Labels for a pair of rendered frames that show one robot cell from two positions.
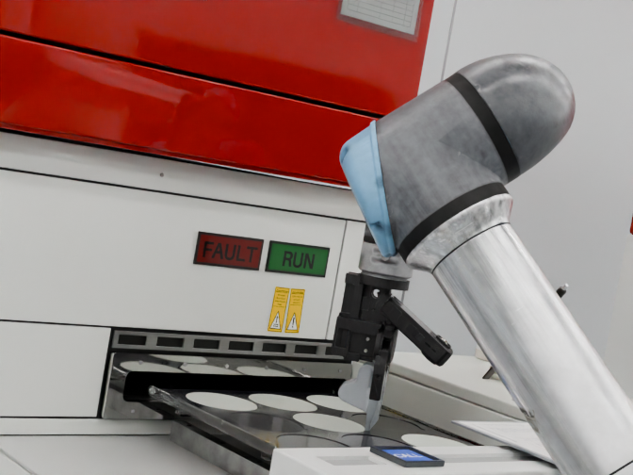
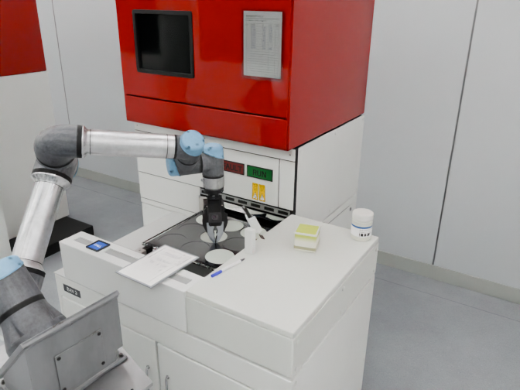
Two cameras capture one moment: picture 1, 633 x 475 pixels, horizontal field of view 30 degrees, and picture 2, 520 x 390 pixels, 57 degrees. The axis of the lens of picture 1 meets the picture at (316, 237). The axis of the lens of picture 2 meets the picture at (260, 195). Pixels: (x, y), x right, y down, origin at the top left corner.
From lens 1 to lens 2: 211 cm
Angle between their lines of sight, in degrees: 71
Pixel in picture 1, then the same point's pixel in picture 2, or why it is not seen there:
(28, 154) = (167, 131)
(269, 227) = (246, 159)
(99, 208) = not seen: hidden behind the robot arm
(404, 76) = (279, 98)
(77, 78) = (162, 109)
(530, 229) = not seen: outside the picture
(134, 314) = not seen: hidden behind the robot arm
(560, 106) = (44, 145)
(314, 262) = (266, 175)
